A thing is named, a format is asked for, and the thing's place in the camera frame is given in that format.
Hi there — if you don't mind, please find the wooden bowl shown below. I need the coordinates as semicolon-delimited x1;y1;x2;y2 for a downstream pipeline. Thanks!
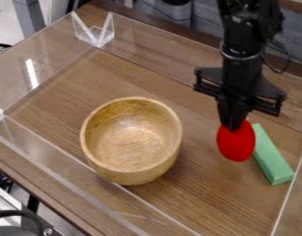
80;97;182;185

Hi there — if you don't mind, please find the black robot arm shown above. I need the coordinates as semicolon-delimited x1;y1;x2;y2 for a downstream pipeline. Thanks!
193;0;286;131

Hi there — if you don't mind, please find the green rectangular block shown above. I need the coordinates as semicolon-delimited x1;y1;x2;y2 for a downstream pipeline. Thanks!
252;124;294;185

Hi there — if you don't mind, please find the black metal clamp base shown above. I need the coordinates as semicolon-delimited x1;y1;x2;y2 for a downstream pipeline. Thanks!
21;216;65;236

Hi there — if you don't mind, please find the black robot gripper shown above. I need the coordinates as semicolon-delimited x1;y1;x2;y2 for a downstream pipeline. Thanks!
193;46;286;131

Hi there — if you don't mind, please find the clear acrylic corner bracket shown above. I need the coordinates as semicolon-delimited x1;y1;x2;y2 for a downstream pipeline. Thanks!
72;11;116;48

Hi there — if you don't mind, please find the black cable on floor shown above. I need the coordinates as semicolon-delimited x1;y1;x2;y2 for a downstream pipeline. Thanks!
0;209;45;236

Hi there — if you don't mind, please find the red plush strawberry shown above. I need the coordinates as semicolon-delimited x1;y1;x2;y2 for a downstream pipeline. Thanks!
216;120;256;162

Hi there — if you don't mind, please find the clear acrylic enclosure wall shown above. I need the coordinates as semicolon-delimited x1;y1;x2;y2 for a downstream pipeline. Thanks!
0;6;302;236

